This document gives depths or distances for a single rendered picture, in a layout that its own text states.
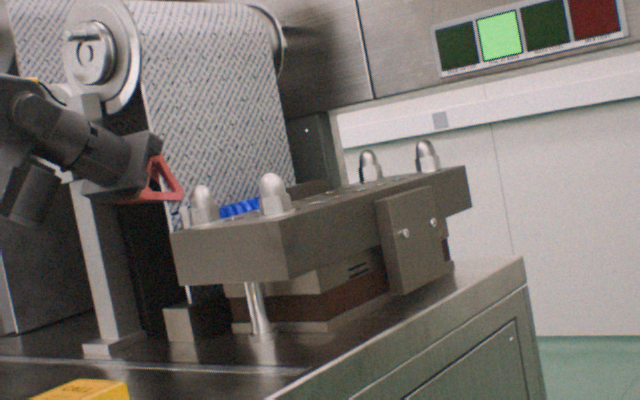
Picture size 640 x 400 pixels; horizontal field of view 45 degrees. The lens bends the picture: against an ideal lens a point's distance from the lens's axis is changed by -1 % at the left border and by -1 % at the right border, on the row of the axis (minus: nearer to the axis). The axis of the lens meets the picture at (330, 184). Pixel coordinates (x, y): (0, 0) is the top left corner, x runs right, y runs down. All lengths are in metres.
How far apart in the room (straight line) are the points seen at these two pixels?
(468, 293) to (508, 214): 2.70
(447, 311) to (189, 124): 0.38
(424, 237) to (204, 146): 0.29
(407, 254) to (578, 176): 2.61
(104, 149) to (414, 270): 0.37
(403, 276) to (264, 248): 0.19
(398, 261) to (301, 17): 0.45
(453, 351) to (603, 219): 2.61
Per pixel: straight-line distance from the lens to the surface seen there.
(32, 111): 0.77
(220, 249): 0.83
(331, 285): 0.84
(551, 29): 0.99
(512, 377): 1.05
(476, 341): 0.96
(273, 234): 0.77
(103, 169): 0.86
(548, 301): 3.67
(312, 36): 1.18
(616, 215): 3.47
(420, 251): 0.93
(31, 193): 0.82
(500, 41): 1.02
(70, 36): 0.95
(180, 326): 0.93
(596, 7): 0.97
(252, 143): 1.04
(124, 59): 0.95
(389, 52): 1.10
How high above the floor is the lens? 1.09
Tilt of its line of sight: 3 degrees down
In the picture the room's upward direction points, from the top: 11 degrees counter-clockwise
